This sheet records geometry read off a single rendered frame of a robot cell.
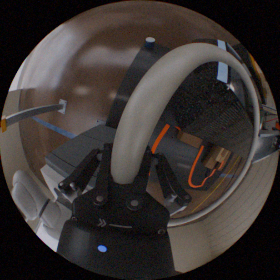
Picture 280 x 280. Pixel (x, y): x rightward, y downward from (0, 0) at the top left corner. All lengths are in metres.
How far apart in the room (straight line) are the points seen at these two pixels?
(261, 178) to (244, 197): 1.21
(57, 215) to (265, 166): 5.80
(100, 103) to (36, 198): 1.06
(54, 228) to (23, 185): 0.21
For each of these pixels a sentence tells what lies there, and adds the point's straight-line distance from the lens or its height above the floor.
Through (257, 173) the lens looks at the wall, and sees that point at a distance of 5.53.
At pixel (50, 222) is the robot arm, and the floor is 1.04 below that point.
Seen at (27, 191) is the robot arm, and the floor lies 1.02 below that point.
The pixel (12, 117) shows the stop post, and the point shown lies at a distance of 1.17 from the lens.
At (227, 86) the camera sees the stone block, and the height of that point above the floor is 0.80.
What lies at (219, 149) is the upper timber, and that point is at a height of 0.18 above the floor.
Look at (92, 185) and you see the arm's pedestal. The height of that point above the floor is 0.79.
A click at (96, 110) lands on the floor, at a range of 1.14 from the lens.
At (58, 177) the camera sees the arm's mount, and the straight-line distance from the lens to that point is 0.50.
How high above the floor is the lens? 0.99
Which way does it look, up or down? 69 degrees down
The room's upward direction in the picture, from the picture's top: 175 degrees counter-clockwise
